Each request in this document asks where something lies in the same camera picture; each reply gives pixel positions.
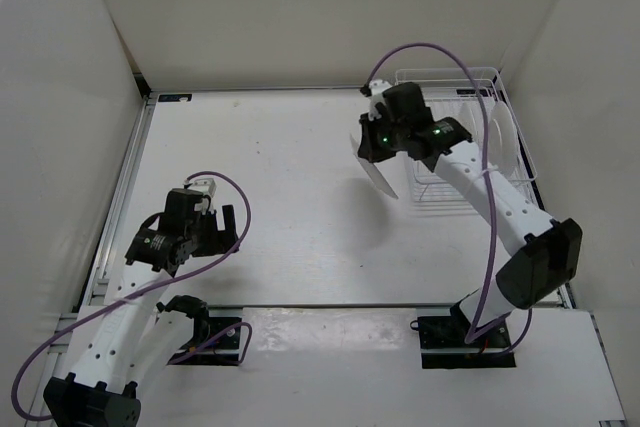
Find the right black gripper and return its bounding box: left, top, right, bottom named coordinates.
left=358, top=109, right=408, bottom=165

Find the teal rimmed white plate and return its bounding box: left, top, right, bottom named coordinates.
left=349, top=134, right=399, bottom=200

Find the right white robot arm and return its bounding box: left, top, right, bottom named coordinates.
left=352, top=80, right=582, bottom=347

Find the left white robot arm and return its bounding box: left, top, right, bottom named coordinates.
left=44, top=177, right=238, bottom=426

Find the black label sticker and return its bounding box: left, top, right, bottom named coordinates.
left=157, top=93, right=193, bottom=103

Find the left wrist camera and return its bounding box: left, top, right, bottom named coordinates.
left=183, top=176, right=217, bottom=205

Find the white wire dish rack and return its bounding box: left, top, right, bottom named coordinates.
left=395, top=67, right=537, bottom=214

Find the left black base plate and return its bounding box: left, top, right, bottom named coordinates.
left=168, top=317, right=242, bottom=367

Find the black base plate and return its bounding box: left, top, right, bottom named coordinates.
left=168, top=317, right=242, bottom=367
left=409, top=315, right=516, bottom=370

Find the aluminium rail frame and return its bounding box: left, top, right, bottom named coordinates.
left=47, top=74, right=156, bottom=398

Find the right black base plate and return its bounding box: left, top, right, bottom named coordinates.
left=409, top=315, right=516, bottom=370

